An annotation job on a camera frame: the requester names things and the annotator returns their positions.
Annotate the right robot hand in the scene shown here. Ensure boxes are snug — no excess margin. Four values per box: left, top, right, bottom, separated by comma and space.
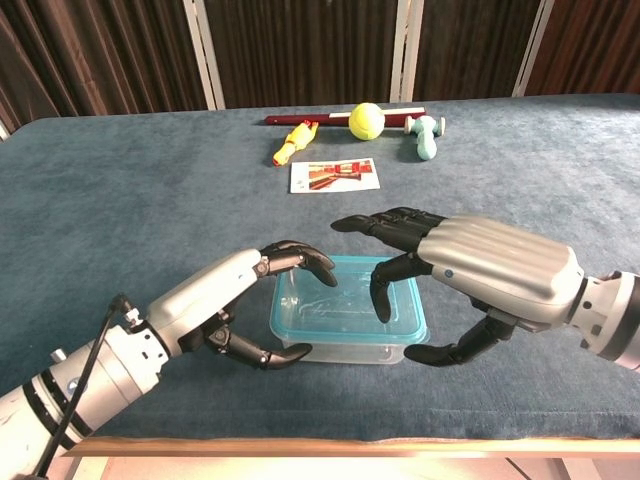
330, 207, 586, 370

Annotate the brown pleated curtain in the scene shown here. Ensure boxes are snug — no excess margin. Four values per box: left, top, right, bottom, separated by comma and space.
411, 0, 544, 102
202, 0, 402, 110
0, 0, 209, 135
523, 0, 640, 98

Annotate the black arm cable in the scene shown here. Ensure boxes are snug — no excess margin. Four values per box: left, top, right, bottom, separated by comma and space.
33, 293, 132, 480

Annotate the blue velvet tablecloth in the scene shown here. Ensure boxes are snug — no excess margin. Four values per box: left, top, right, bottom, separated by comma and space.
0, 92, 640, 442

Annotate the yellow tennis ball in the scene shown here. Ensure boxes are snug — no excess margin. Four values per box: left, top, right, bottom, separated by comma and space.
348, 102, 387, 142

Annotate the clear container teal lid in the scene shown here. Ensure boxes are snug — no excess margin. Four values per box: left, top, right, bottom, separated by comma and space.
269, 254, 432, 347

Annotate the teal toy hammer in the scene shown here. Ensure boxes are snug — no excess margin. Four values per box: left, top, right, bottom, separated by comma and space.
403, 114, 447, 162

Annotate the wooden table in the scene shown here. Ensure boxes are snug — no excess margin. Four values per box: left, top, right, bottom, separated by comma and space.
59, 436, 640, 480

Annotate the printed photo card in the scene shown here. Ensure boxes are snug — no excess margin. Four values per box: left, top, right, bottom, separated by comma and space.
288, 157, 382, 195

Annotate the clear plastic container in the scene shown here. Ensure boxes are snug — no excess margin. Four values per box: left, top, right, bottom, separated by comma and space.
277, 337, 407, 367

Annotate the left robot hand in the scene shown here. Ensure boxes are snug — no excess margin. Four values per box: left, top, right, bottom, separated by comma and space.
146, 240, 339, 371

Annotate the dark red stick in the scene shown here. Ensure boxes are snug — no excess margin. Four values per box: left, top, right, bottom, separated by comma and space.
263, 105, 428, 129

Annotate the yellow rubber chicken toy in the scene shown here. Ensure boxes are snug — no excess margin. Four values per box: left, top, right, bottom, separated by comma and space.
271, 120, 321, 168

